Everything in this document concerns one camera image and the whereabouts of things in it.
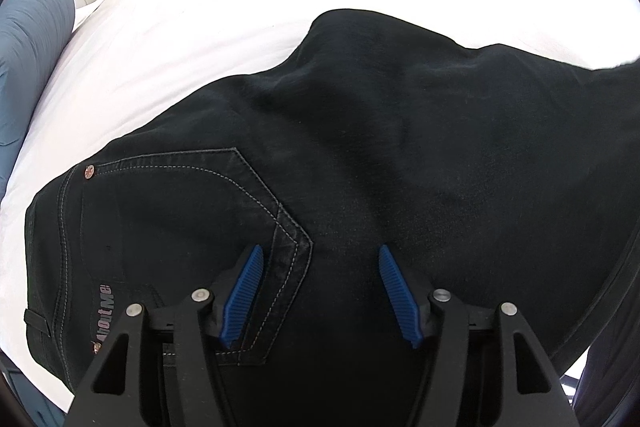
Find black denim pants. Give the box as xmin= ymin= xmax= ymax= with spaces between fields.
xmin=24 ymin=8 xmax=640 ymax=427

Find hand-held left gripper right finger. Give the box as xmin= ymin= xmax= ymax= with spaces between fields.
xmin=377 ymin=245 xmax=581 ymax=427

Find blue rolled duvet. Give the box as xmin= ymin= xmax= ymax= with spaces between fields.
xmin=0 ymin=0 xmax=77 ymax=202

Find bed with white sheet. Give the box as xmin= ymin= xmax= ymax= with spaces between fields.
xmin=0 ymin=0 xmax=640 ymax=413

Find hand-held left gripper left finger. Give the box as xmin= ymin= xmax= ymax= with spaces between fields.
xmin=65 ymin=244 xmax=266 ymax=427

